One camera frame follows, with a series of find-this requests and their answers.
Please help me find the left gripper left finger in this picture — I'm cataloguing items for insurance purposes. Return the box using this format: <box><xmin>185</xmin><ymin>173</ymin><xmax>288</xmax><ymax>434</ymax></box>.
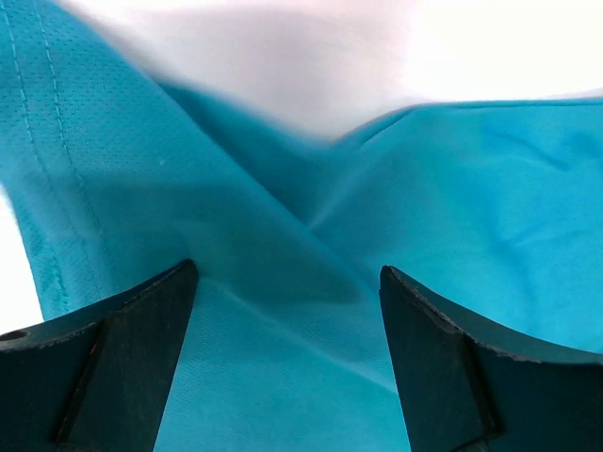
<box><xmin>1</xmin><ymin>260</ymin><xmax>199</xmax><ymax>451</ymax></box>

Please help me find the teal t shirt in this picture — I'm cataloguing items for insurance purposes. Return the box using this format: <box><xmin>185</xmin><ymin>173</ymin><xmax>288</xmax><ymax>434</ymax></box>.
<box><xmin>1</xmin><ymin>1</ymin><xmax>602</xmax><ymax>451</ymax></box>

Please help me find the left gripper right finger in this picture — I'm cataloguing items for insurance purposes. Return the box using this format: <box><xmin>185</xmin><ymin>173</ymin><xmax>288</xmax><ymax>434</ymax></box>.
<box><xmin>379</xmin><ymin>266</ymin><xmax>602</xmax><ymax>452</ymax></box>

